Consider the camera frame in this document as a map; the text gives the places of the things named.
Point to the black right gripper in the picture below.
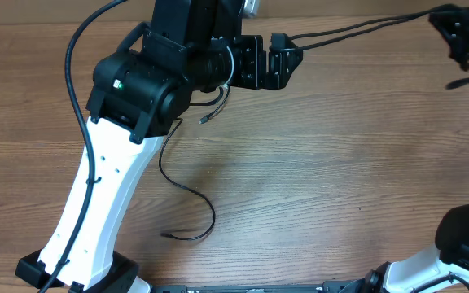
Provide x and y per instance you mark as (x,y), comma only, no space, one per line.
(462,39)

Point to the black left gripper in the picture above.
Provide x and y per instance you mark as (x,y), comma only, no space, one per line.
(252,76)

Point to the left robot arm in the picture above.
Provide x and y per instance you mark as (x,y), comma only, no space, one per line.
(138,92)

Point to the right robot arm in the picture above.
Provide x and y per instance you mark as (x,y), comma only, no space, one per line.
(446,262)

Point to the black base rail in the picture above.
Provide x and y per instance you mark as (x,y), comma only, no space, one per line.
(325,287)

